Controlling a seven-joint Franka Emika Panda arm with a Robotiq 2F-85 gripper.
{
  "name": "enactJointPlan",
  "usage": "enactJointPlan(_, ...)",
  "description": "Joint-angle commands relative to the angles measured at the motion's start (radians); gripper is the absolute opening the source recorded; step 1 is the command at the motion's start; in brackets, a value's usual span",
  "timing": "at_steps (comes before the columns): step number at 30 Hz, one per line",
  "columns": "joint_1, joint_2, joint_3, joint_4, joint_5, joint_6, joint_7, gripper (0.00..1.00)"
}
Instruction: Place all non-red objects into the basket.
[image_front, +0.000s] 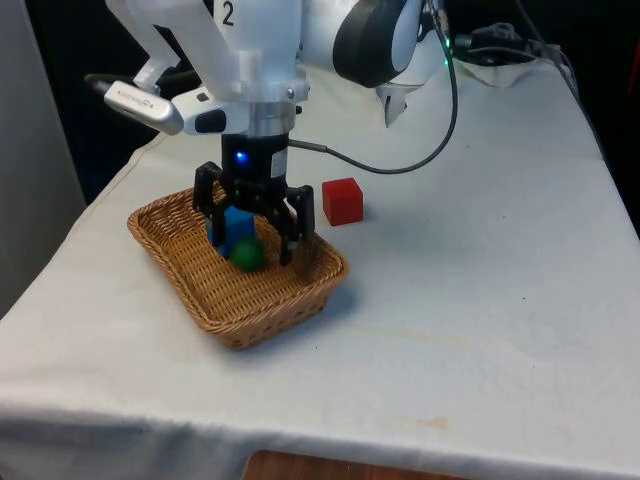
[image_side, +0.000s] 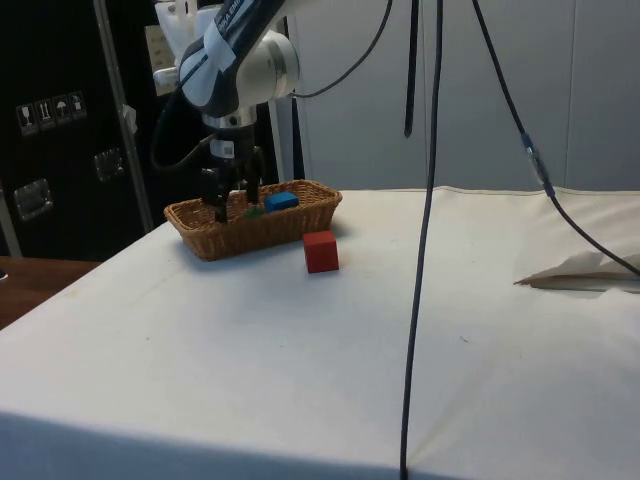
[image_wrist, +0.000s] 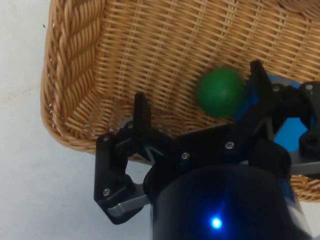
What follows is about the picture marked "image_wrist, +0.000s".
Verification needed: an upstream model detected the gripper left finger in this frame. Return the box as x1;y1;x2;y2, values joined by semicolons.
93;91;181;226

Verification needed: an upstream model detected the green ball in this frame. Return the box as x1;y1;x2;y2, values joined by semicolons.
195;65;247;119

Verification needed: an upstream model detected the blue cube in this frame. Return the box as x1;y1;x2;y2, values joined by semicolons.
234;72;311;154

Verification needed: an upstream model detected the wicker basket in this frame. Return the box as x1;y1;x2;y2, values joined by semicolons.
39;0;320;204

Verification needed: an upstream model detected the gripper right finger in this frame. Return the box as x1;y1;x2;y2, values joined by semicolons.
224;59;320;176

